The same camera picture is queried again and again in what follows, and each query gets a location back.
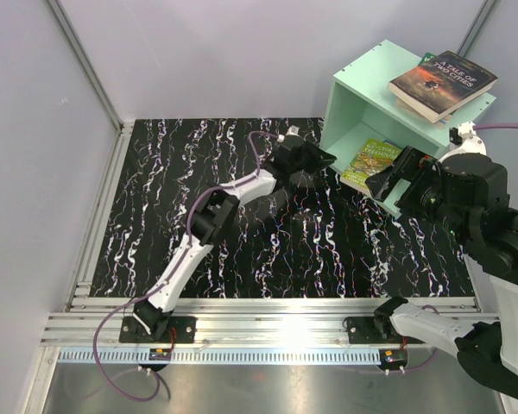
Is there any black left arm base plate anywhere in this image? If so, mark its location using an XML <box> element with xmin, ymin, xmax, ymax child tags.
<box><xmin>118</xmin><ymin>316</ymin><xmax>198</xmax><ymax>344</ymax></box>

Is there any lime green 65-storey treehouse book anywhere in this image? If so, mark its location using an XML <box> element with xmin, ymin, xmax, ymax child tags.
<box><xmin>340</xmin><ymin>139</ymin><xmax>402</xmax><ymax>197</ymax></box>

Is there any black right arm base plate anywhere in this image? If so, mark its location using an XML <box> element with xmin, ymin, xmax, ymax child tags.
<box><xmin>343</xmin><ymin>316</ymin><xmax>403</xmax><ymax>345</ymax></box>

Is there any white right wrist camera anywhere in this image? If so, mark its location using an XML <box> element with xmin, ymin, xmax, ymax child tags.
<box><xmin>441</xmin><ymin>122</ymin><xmax>487</xmax><ymax>160</ymax></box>

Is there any dark tale of two cities book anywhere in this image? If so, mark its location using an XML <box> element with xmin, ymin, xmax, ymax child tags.
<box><xmin>388</xmin><ymin>51</ymin><xmax>497</xmax><ymax>123</ymax></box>

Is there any slotted white cable duct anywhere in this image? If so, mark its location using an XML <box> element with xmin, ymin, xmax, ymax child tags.
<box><xmin>59</xmin><ymin>347</ymin><xmax>381</xmax><ymax>366</ymax></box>

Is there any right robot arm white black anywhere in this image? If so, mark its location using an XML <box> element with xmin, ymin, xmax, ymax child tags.
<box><xmin>366</xmin><ymin>147</ymin><xmax>518</xmax><ymax>400</ymax></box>

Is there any mint green open cabinet box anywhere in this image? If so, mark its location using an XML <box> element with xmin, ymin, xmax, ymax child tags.
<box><xmin>318</xmin><ymin>39</ymin><xmax>497</xmax><ymax>220</ymax></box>

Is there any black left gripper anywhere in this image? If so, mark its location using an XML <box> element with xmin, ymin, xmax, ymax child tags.
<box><xmin>287</xmin><ymin>140</ymin><xmax>334</xmax><ymax>175</ymax></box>

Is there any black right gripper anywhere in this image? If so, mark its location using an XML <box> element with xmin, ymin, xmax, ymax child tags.
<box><xmin>363</xmin><ymin>143</ymin><xmax>471</xmax><ymax>244</ymax></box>

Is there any green 104-storey treehouse book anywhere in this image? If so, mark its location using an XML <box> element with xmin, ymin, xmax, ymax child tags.
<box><xmin>419</xmin><ymin>53</ymin><xmax>436</xmax><ymax>67</ymax></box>

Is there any aluminium rail frame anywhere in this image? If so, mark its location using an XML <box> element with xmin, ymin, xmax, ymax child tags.
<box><xmin>23</xmin><ymin>122</ymin><xmax>518</xmax><ymax>414</ymax></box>

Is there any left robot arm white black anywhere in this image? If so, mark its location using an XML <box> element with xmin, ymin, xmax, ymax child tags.
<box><xmin>132</xmin><ymin>127</ymin><xmax>337</xmax><ymax>342</ymax></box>

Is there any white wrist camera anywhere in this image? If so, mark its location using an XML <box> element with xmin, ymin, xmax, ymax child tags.
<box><xmin>441</xmin><ymin>122</ymin><xmax>487</xmax><ymax>160</ymax></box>
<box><xmin>277</xmin><ymin>125</ymin><xmax>300</xmax><ymax>142</ymax></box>

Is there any aluminium corner post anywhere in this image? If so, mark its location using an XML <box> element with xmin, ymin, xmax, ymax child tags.
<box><xmin>456</xmin><ymin>0</ymin><xmax>502</xmax><ymax>65</ymax></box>
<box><xmin>44</xmin><ymin>0</ymin><xmax>124</xmax><ymax>133</ymax></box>

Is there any black marble pattern mat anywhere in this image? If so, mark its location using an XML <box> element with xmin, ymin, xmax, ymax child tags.
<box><xmin>91</xmin><ymin>118</ymin><xmax>474</xmax><ymax>298</ymax></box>

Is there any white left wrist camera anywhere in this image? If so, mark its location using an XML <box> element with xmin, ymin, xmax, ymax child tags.
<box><xmin>277</xmin><ymin>125</ymin><xmax>300</xmax><ymax>142</ymax></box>

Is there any right aluminium corner post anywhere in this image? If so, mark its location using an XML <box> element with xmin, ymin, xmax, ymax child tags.
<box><xmin>456</xmin><ymin>0</ymin><xmax>502</xmax><ymax>65</ymax></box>

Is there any left aluminium corner post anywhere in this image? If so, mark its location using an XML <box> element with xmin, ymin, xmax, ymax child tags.
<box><xmin>44</xmin><ymin>0</ymin><xmax>124</xmax><ymax>133</ymax></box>

